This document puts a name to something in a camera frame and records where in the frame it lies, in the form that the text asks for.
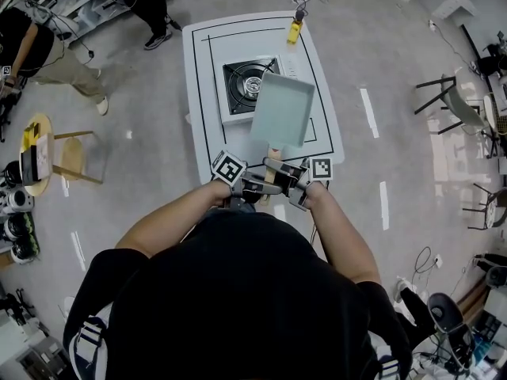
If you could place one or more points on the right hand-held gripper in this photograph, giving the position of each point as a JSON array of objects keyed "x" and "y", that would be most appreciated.
[{"x": 321, "y": 168}]

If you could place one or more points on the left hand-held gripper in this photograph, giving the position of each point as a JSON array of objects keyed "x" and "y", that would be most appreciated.
[{"x": 229, "y": 167}]

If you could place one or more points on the white portable gas stove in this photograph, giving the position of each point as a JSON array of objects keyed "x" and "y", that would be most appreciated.
[{"x": 235, "y": 118}]

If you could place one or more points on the person's right forearm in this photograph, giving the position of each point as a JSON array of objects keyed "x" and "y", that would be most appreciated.
[{"x": 340, "y": 236}]

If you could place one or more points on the person's left forearm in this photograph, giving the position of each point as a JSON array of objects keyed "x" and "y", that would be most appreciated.
[{"x": 178, "y": 216}]

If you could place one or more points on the person's black shirt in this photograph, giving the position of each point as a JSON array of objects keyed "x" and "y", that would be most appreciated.
[{"x": 237, "y": 303}]

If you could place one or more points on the white table with black lines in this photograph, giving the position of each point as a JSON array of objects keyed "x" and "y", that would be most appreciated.
[{"x": 245, "y": 38}]

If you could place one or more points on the yellow oil bottle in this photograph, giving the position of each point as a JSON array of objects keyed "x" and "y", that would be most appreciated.
[{"x": 294, "y": 32}]

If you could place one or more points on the white power strip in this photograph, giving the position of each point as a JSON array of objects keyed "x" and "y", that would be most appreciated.
[
  {"x": 299, "y": 0},
  {"x": 437, "y": 260}
]

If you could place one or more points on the wooden stool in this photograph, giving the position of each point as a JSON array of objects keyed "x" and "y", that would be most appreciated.
[{"x": 73, "y": 158}]

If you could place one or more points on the grey chair black legs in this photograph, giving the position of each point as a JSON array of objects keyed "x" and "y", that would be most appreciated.
[{"x": 463, "y": 105}]

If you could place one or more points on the grey black office chair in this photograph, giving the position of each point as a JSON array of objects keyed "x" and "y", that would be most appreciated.
[{"x": 443, "y": 313}]

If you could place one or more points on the white mesh chair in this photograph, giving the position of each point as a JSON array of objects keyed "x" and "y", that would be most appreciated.
[{"x": 495, "y": 117}]

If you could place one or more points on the patterned board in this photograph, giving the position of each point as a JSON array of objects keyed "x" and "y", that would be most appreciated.
[{"x": 44, "y": 156}]

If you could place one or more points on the round wooden table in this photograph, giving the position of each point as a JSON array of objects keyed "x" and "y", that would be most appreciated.
[{"x": 39, "y": 188}]

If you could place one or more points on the black box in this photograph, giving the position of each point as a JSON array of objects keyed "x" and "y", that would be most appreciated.
[{"x": 29, "y": 166}]

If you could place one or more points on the yellow box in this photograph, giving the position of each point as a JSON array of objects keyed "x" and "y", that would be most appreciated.
[{"x": 31, "y": 133}]

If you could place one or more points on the grey metal rack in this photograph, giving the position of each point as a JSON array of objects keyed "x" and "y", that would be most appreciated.
[{"x": 91, "y": 10}]

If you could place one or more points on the black frame chair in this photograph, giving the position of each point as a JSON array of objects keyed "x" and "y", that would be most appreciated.
[{"x": 491, "y": 208}]

